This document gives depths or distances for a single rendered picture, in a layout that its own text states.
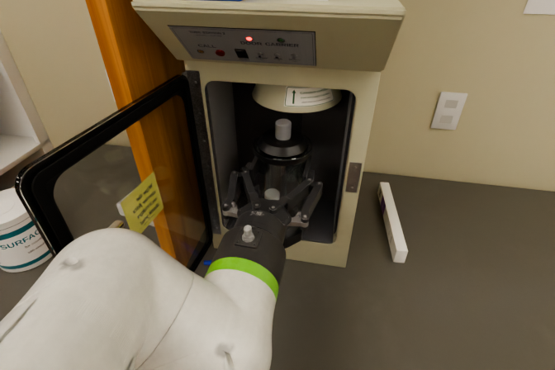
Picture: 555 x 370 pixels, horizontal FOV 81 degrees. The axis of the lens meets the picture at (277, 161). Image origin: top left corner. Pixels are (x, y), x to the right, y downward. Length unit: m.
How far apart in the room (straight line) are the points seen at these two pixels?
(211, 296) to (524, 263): 0.79
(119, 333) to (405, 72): 0.90
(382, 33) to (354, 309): 0.54
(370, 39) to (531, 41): 0.68
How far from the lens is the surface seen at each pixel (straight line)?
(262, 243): 0.42
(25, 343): 0.25
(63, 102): 1.44
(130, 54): 0.56
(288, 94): 0.58
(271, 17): 0.41
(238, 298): 0.37
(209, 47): 0.50
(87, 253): 0.32
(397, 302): 0.79
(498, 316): 0.86
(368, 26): 0.42
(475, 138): 1.14
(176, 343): 0.33
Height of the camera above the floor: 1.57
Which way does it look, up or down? 34 degrees down
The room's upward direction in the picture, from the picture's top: straight up
